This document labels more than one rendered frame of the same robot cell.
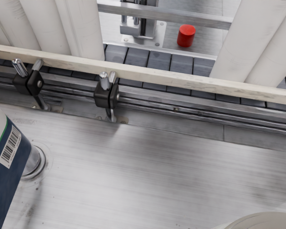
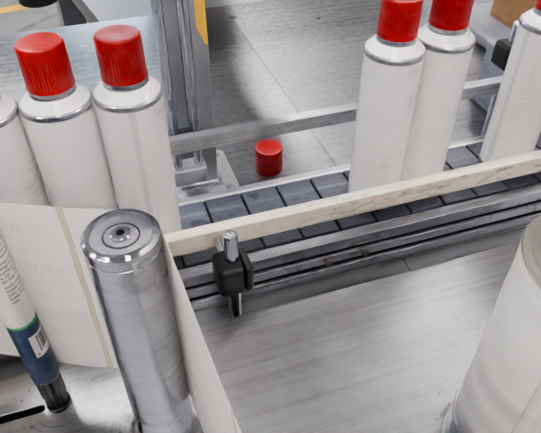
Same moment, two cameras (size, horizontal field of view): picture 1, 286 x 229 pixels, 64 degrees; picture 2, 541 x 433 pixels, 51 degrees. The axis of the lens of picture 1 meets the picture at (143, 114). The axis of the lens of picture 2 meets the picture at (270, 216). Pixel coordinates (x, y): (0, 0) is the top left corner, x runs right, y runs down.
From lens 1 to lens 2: 0.22 m
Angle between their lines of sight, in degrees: 23
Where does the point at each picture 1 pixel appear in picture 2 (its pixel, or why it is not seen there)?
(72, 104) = not seen: hidden behind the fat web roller
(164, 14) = (257, 130)
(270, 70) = (428, 151)
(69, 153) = (225, 382)
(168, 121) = (322, 287)
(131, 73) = (249, 228)
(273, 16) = (410, 83)
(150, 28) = (210, 165)
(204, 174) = (428, 317)
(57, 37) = not seen: hidden behind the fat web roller
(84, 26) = (163, 181)
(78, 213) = not seen: outside the picture
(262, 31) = (404, 105)
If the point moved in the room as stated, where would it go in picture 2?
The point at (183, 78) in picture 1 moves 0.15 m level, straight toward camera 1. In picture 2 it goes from (326, 205) to (382, 338)
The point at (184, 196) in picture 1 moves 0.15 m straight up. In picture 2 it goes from (424, 356) to (470, 210)
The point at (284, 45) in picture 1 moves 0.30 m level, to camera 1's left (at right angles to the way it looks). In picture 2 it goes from (431, 112) to (104, 204)
